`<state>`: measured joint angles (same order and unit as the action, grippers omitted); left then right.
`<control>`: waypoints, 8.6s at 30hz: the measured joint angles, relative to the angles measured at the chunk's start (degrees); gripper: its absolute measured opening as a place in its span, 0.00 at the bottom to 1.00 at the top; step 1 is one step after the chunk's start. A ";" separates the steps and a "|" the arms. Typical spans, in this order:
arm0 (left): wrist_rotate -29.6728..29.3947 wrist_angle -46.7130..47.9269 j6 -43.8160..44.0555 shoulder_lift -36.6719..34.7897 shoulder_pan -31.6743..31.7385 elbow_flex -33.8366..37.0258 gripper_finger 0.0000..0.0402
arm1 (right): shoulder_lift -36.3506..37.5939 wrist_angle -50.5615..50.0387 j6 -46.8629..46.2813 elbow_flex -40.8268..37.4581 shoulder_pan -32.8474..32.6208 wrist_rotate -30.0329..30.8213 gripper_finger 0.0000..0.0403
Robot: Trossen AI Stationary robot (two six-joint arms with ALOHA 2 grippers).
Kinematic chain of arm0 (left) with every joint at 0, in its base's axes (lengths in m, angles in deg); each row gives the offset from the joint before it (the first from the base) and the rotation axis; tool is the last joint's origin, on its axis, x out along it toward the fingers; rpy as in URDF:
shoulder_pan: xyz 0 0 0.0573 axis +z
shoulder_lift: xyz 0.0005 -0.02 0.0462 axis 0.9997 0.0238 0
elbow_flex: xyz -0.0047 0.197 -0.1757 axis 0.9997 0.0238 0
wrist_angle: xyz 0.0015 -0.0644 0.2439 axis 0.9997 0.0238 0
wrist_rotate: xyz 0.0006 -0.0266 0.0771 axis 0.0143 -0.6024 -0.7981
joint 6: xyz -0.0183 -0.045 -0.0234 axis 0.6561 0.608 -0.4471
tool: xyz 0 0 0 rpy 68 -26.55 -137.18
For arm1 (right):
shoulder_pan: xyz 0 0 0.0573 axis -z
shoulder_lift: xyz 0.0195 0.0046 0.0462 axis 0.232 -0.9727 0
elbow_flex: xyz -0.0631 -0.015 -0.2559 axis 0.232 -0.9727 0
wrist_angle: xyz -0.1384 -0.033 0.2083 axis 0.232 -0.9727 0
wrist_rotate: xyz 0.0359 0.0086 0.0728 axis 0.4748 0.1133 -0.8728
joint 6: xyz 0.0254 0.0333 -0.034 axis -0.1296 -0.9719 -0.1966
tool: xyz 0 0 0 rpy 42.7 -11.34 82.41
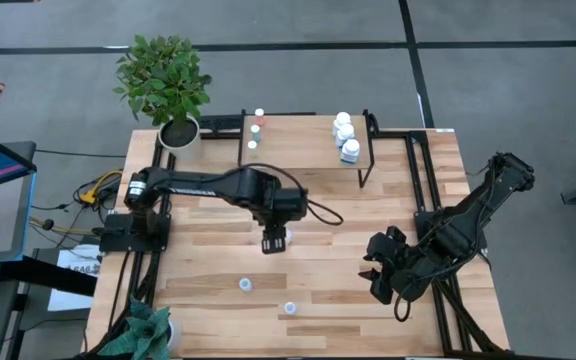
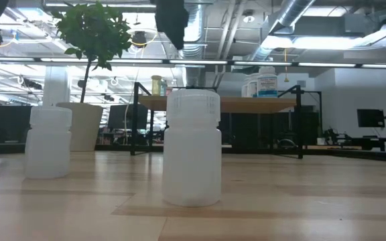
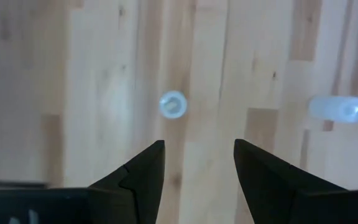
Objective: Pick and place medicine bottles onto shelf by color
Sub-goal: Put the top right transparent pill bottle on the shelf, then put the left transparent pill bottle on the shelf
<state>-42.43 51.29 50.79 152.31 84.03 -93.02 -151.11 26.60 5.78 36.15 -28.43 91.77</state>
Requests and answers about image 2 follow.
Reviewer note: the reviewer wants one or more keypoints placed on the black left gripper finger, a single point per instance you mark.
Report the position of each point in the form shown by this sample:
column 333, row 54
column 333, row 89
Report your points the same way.
column 171, row 20

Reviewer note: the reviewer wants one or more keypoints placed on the yellow translucent bottle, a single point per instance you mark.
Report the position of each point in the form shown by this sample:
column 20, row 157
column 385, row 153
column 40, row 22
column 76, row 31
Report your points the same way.
column 156, row 85

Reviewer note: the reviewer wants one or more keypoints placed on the blue translucent bottle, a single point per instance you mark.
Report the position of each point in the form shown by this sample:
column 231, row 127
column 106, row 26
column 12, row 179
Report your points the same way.
column 164, row 87

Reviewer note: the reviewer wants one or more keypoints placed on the pink translucent bottle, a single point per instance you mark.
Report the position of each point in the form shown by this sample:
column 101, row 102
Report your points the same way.
column 169, row 91

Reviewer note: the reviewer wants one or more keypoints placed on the white bottle with blue label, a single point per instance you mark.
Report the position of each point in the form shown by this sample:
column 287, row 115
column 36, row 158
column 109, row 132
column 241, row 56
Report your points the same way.
column 267, row 83
column 252, row 86

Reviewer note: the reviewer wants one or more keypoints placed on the plain translucent white bottle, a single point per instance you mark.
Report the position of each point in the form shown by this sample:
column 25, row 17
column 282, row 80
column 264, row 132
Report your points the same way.
column 192, row 150
column 48, row 144

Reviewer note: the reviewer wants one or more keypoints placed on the leafy green tree plant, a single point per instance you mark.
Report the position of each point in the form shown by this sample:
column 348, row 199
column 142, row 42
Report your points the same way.
column 94, row 33

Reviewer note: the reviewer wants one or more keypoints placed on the dark background screen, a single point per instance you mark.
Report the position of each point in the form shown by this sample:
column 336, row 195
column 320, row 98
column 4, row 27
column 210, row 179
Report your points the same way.
column 126, row 117

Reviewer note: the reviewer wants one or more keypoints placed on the white pillar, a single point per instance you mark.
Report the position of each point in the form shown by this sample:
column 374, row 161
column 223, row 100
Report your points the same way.
column 56, row 85

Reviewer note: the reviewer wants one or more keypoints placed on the beige round plant pot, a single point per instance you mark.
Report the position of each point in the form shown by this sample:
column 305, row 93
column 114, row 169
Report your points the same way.
column 84, row 127

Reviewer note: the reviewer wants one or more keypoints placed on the black background monitor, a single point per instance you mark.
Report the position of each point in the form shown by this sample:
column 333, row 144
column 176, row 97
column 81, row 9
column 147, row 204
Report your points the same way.
column 370, row 118

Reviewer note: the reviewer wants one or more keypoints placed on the black background desk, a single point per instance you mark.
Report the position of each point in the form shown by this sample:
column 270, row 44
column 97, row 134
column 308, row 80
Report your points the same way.
column 364, row 142

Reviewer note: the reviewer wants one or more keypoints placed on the wooden shelf with black frame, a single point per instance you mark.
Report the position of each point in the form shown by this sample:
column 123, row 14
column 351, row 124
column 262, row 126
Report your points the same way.
column 246, row 104

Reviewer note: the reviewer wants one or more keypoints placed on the silver ventilation duct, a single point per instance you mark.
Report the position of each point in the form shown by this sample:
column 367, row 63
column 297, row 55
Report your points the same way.
column 290, row 13

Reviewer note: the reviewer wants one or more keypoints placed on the black aluminium table frame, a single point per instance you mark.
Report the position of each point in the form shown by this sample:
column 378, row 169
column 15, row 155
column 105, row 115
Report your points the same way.
column 347, row 153

